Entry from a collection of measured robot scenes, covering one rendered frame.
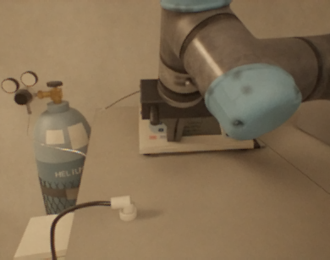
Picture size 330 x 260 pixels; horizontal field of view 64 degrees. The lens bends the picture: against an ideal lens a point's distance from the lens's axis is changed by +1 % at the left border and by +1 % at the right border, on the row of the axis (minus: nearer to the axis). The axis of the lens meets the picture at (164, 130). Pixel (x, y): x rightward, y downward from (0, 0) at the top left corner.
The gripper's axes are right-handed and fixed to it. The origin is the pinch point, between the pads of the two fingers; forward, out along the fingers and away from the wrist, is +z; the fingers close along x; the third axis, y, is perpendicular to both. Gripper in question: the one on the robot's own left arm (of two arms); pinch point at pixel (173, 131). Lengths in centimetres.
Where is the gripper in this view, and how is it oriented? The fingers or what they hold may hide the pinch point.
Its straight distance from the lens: 53.0
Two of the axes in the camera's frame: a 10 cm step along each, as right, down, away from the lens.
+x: 10.0, -0.4, 0.9
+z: -0.5, 5.2, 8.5
